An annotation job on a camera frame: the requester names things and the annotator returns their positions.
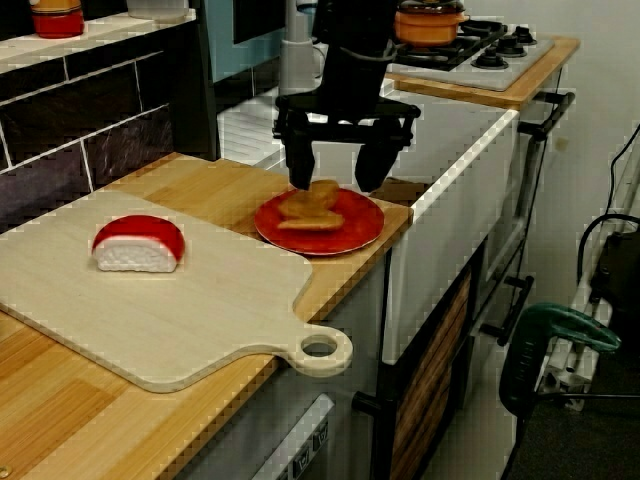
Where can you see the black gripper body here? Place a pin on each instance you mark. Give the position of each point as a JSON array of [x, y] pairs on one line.
[[350, 115]]

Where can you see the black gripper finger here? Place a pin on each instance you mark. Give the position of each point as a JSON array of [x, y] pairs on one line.
[[301, 165], [375, 167]]

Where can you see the tan toy chicken piece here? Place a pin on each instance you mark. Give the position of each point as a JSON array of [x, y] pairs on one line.
[[315, 215]]

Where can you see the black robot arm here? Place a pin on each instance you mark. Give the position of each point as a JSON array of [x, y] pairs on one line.
[[355, 22]]

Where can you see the red round plate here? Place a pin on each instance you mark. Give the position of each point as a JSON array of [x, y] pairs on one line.
[[360, 225]]

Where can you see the grey toy faucet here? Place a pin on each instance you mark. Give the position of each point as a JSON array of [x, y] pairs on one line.
[[295, 65]]

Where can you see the white toy sink unit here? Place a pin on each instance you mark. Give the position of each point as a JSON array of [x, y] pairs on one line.
[[440, 250]]

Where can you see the orange toy pot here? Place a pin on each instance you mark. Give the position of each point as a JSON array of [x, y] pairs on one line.
[[430, 30]]

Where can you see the toy stove top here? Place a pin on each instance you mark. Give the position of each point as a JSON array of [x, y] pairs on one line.
[[465, 70]]

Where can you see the black rectangular panel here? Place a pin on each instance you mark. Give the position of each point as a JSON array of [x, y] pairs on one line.
[[255, 20]]

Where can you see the black stove knob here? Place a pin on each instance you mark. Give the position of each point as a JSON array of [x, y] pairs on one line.
[[526, 35], [491, 61], [507, 45]]

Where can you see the red white toy sushi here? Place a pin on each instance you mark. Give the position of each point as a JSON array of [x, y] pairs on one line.
[[140, 235]]

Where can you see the white round container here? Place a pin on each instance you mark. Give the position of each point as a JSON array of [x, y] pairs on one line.
[[160, 10]]

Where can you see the brown wooden drawer front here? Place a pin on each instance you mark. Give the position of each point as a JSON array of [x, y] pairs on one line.
[[430, 375]]

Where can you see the light wooden cutting board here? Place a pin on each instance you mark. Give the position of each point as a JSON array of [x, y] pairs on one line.
[[150, 320]]

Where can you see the grey dishwasher panel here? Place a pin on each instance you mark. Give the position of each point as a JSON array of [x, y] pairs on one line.
[[310, 440]]

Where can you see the red yellow bottle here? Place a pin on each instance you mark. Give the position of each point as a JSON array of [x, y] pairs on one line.
[[57, 20]]

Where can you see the dark grey upright post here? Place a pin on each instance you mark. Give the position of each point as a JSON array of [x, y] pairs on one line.
[[205, 100]]

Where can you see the silver aluminium frame rail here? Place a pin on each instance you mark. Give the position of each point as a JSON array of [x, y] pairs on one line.
[[565, 375]]

